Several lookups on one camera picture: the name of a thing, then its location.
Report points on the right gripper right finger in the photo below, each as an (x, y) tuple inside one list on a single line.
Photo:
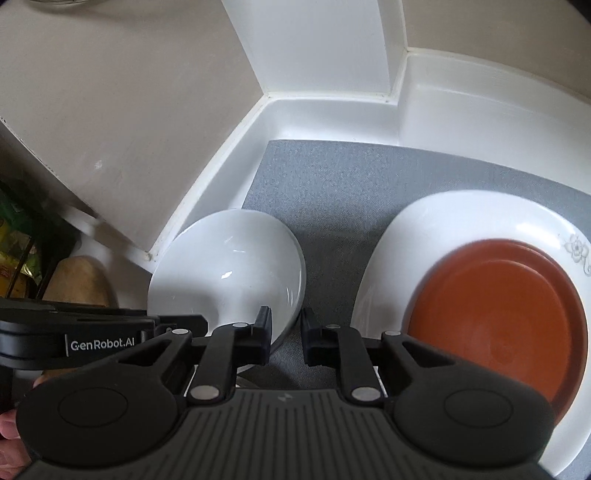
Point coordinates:
[(343, 349)]

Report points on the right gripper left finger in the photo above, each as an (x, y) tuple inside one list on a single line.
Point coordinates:
[(229, 348)]

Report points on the person left hand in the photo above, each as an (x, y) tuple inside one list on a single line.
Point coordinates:
[(14, 455)]

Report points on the orange round plate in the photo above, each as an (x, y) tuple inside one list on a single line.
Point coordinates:
[(507, 306)]

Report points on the wooden cutting board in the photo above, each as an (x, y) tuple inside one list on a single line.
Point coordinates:
[(81, 280)]

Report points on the white floral square plate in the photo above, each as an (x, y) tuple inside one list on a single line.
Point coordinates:
[(434, 226)]

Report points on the snack packages rack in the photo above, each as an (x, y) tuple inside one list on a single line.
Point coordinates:
[(33, 242)]

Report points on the grey mat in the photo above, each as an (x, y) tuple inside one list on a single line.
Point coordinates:
[(338, 198)]

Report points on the large white bowl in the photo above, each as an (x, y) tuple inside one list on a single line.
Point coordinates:
[(226, 266)]

